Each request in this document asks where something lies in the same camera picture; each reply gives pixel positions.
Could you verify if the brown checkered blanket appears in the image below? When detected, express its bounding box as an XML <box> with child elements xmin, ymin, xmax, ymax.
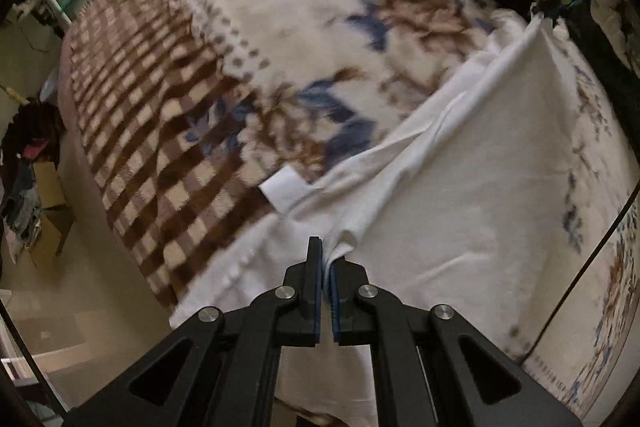
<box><xmin>59</xmin><ymin>0</ymin><xmax>282</xmax><ymax>314</ymax></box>

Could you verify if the white crumpled cloth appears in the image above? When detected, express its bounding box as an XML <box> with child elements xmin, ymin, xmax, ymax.
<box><xmin>589</xmin><ymin>0</ymin><xmax>632</xmax><ymax>64</ymax></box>

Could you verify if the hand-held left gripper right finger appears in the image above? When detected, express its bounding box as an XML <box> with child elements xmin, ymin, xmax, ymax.
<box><xmin>329</xmin><ymin>257</ymin><xmax>584</xmax><ymax>427</ymax></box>

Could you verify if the cardboard box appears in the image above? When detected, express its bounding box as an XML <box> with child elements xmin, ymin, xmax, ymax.
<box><xmin>29</xmin><ymin>161</ymin><xmax>77</xmax><ymax>259</ymax></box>

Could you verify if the black cable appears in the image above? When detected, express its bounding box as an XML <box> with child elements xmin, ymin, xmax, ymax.
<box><xmin>519</xmin><ymin>186</ymin><xmax>640</xmax><ymax>365</ymax></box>

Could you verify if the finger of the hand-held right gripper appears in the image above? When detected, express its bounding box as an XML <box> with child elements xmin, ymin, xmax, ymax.
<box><xmin>530</xmin><ymin>0</ymin><xmax>572</xmax><ymax>26</ymax></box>

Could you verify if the floral white blue brown blanket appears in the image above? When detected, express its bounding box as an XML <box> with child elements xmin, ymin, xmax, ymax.
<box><xmin>122</xmin><ymin>0</ymin><xmax>640</xmax><ymax>423</ymax></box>

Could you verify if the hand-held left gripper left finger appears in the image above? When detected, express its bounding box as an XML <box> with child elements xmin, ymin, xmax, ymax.
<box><xmin>65</xmin><ymin>236</ymin><xmax>324</xmax><ymax>427</ymax></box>

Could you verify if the pile of dark clothes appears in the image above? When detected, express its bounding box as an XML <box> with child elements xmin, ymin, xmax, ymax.
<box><xmin>0</xmin><ymin>101</ymin><xmax>65</xmax><ymax>264</ymax></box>

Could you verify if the white garment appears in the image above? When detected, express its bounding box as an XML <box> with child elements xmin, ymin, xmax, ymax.
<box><xmin>169</xmin><ymin>13</ymin><xmax>577</xmax><ymax>427</ymax></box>

